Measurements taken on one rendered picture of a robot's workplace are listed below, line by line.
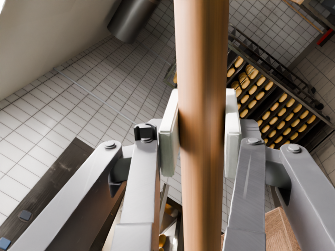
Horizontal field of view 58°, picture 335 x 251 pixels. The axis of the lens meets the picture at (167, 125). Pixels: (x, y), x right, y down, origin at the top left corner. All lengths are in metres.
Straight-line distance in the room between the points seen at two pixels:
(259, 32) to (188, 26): 5.11
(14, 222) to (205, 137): 1.49
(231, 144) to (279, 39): 5.19
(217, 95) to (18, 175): 1.66
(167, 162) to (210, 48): 0.07
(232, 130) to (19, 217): 1.53
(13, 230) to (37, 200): 0.21
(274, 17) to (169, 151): 5.12
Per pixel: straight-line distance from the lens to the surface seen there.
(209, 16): 0.17
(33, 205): 1.71
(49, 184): 1.82
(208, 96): 0.18
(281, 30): 5.32
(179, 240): 2.09
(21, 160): 1.87
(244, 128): 0.18
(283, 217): 2.15
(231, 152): 0.17
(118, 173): 0.16
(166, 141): 0.16
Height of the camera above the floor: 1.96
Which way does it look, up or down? 9 degrees down
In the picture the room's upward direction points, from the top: 55 degrees counter-clockwise
